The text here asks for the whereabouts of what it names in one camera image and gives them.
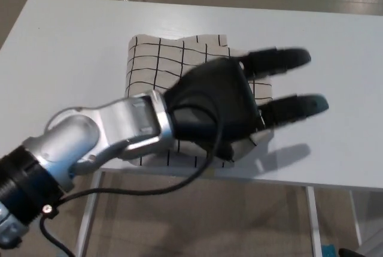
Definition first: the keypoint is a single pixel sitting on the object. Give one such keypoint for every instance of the small teal object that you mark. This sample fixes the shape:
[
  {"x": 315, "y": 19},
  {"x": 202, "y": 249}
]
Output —
[{"x": 329, "y": 251}]

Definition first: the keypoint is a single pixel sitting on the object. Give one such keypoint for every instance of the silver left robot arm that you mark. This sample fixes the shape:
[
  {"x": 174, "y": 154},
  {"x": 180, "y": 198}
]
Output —
[{"x": 74, "y": 131}]

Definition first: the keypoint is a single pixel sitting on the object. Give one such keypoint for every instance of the white metal table leg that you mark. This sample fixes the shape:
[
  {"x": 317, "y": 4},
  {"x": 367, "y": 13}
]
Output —
[
  {"x": 355, "y": 221},
  {"x": 313, "y": 224},
  {"x": 89, "y": 212}
]

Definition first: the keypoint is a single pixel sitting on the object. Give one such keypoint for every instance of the white black-checkered towel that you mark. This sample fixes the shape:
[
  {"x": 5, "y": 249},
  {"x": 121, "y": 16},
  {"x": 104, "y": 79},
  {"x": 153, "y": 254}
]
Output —
[{"x": 149, "y": 59}]

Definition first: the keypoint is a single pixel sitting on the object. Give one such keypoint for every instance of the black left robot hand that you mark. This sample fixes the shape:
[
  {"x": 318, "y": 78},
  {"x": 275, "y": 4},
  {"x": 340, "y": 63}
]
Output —
[{"x": 215, "y": 95}]

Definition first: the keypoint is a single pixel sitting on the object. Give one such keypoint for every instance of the black rounded object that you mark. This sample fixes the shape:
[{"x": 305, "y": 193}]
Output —
[{"x": 348, "y": 253}]

